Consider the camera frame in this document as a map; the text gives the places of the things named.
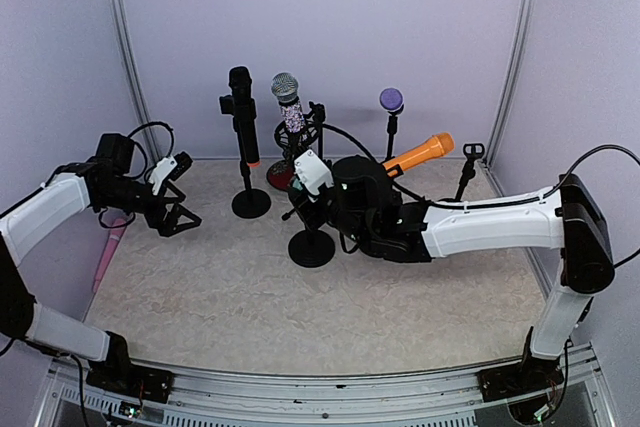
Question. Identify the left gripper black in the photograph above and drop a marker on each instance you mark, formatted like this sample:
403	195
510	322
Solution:
166	224

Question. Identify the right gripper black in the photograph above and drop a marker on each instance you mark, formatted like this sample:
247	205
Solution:
297	198

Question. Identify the black stand for teal mic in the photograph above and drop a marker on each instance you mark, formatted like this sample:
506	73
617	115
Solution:
311	249

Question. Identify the pink toy microphone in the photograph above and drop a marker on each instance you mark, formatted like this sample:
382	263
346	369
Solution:
116	231

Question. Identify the orange toy microphone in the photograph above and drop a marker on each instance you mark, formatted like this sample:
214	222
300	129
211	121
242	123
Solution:
437	146

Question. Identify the black stand for orange mic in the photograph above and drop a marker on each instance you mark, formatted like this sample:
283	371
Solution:
472	152

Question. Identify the teal toy microphone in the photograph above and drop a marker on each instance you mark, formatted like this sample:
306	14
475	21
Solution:
294	189

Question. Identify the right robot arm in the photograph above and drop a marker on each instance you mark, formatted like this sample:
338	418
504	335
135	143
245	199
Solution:
356	196

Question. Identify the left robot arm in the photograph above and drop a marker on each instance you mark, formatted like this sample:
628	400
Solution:
101	182

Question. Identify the black round-base mic stand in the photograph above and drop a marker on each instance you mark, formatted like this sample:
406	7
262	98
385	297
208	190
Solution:
250	202

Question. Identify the black tripod mic stand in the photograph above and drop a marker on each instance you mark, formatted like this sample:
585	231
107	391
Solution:
315	132

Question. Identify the black stand under purple mic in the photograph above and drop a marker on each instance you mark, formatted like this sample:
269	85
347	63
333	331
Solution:
391	129

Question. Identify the glitter silver-head microphone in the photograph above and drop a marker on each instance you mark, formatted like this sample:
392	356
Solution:
285	87

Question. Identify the purple-head microphone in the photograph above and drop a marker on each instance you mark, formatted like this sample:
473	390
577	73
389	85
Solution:
391	100

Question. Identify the black microphone orange tip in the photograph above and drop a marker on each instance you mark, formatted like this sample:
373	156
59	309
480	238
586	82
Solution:
244	112

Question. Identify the red floral plate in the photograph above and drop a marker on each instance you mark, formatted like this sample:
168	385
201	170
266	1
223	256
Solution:
280	174

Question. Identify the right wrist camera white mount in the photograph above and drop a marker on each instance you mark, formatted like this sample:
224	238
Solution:
311	174

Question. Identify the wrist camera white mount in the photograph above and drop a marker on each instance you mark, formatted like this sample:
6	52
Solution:
311	174
169	168

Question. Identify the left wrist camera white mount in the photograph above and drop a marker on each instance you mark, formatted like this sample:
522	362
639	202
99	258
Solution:
169	168

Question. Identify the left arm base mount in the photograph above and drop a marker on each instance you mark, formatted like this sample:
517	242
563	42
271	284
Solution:
136	381

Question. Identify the aluminium front rail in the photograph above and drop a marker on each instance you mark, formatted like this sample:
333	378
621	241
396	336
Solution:
201	397

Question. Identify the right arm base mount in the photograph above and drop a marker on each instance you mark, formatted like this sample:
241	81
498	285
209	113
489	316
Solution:
517	379

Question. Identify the aluminium frame post left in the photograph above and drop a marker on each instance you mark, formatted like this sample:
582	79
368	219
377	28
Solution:
126	52

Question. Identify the aluminium frame post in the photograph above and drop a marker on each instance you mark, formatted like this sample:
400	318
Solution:
523	21
126	52

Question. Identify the aluminium frame post right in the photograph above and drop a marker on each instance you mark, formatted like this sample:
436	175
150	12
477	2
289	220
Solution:
523	21

